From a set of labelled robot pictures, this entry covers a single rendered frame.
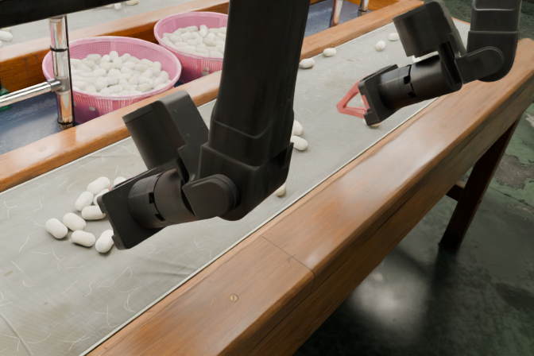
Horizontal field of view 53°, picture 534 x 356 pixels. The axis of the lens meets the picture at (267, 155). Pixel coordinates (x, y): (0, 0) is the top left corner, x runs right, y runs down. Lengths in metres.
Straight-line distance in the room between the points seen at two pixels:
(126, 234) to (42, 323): 0.15
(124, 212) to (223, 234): 0.22
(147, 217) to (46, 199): 0.29
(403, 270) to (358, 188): 1.05
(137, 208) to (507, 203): 1.98
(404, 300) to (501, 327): 0.30
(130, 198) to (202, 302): 0.15
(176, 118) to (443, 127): 0.71
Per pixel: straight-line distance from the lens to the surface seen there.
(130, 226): 0.60
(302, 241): 0.75
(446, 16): 0.77
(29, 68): 1.20
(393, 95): 0.80
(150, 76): 1.16
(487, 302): 1.93
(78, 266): 0.74
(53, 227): 0.77
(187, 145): 0.50
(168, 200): 0.53
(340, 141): 1.02
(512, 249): 2.19
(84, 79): 1.13
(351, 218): 0.81
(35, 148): 0.90
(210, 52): 1.27
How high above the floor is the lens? 1.27
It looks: 35 degrees down
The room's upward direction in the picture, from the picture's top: 10 degrees clockwise
